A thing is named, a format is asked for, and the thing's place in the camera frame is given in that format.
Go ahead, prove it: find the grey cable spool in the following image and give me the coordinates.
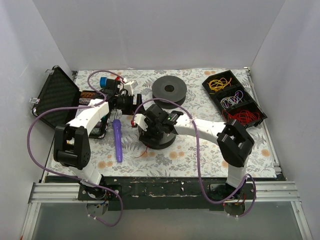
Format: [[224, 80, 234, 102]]
[[151, 75, 187, 106], [138, 123, 177, 150]]

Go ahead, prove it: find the single red wire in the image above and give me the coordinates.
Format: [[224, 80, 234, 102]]
[[134, 144, 151, 159]]

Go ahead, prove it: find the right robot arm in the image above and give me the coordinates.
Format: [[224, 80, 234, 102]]
[[133, 108, 255, 205]]

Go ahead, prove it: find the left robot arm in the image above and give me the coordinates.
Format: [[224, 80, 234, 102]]
[[53, 77, 137, 200]]

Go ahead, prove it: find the floral patterned table mat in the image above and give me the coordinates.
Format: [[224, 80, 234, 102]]
[[47, 69, 276, 178]]

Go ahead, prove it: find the purple toy microphone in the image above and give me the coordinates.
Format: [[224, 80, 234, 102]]
[[112, 119, 123, 163]]

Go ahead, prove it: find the blue green toy block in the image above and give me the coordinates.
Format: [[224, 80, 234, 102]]
[[99, 76, 108, 88]]

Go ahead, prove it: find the black poker chip case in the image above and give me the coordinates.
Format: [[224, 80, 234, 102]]
[[29, 65, 108, 140]]

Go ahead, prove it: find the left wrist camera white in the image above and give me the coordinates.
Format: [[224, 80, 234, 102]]
[[122, 81, 138, 96]]

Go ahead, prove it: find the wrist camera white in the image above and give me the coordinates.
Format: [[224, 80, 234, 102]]
[[122, 81, 138, 96], [131, 113, 148, 132]]

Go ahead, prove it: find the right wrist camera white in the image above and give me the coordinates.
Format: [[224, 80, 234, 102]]
[[131, 113, 148, 132]]

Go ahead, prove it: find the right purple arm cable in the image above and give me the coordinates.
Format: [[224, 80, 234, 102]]
[[132, 97, 257, 218]]

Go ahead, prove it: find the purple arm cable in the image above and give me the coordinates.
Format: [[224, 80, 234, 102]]
[[132, 97, 257, 218], [26, 70, 124, 227]]

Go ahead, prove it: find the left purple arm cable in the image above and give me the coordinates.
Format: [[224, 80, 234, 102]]
[[26, 70, 124, 227]]

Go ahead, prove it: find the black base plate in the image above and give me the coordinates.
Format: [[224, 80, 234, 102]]
[[77, 176, 257, 212]]

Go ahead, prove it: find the yellow wire bundle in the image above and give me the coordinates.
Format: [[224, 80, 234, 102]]
[[208, 76, 233, 92]]

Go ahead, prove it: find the white purple wire bundle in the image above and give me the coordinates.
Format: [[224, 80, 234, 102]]
[[220, 90, 245, 110]]

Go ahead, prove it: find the black three-compartment wire tray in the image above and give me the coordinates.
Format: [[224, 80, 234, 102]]
[[202, 70, 267, 128]]

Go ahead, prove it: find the red wire bundle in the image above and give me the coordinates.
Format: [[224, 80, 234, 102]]
[[221, 108, 261, 131]]

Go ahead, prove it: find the aluminium frame rail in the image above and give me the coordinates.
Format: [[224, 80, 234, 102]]
[[21, 181, 312, 240]]

